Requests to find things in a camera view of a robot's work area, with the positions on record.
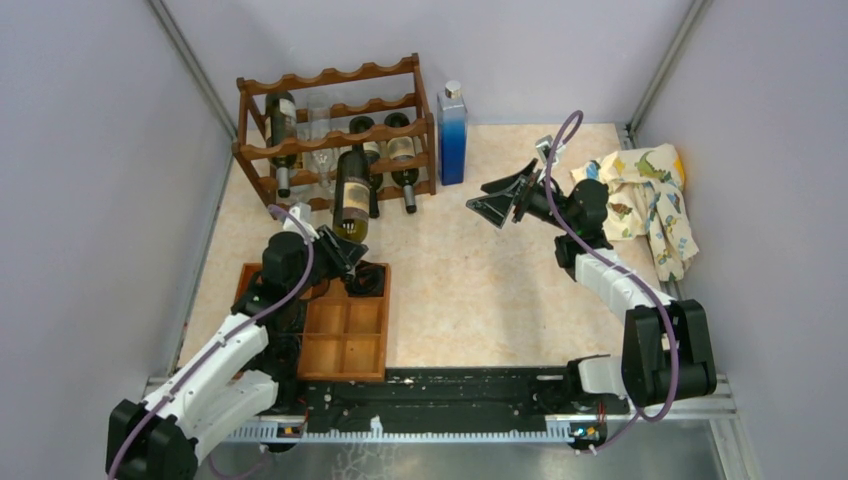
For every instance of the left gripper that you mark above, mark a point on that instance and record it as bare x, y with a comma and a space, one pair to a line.
342, 254

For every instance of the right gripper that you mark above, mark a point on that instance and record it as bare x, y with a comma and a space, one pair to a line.
519, 190

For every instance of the tall green wine bottle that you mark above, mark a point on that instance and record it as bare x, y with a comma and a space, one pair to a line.
352, 196

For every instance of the blue square glass bottle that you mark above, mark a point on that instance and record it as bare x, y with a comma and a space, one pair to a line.
452, 135

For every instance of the green wine bottle white label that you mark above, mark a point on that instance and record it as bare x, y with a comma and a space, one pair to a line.
372, 152

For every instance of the green wine bottle dark label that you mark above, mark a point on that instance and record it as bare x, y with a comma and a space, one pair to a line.
402, 149

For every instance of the clear liquor bottle black cap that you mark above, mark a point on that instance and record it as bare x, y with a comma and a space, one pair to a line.
299, 193

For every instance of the clear tall glass bottle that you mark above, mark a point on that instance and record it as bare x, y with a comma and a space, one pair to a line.
319, 115

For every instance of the dark bottle brown label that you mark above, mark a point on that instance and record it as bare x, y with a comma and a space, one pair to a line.
281, 124

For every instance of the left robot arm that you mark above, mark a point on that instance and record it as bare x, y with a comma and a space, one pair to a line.
169, 433

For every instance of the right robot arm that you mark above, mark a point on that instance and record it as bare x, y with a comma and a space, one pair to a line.
666, 351

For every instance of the wooden wine rack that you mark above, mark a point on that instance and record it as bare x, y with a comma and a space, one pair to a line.
422, 128

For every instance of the wooden compartment tray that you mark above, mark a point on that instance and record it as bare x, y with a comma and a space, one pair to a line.
344, 330

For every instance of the dinosaur print cloth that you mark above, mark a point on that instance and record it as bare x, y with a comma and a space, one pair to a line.
646, 199

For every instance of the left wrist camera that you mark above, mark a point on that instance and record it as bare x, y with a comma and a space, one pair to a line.
298, 221

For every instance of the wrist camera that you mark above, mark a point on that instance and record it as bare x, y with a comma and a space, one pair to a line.
548, 151
298, 221

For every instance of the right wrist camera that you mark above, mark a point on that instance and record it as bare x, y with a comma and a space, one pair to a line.
548, 151

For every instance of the black cable coil tray corner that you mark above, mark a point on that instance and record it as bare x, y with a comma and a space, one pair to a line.
282, 354

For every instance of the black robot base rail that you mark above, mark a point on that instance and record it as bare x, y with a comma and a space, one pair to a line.
440, 400

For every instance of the aluminium corner frame post right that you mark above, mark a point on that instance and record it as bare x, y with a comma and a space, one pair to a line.
694, 14

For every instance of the aluminium corner frame post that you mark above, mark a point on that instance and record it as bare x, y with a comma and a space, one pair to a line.
694, 14
182, 48

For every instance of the aluminium corner frame post left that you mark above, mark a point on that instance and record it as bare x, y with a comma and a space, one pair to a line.
182, 48

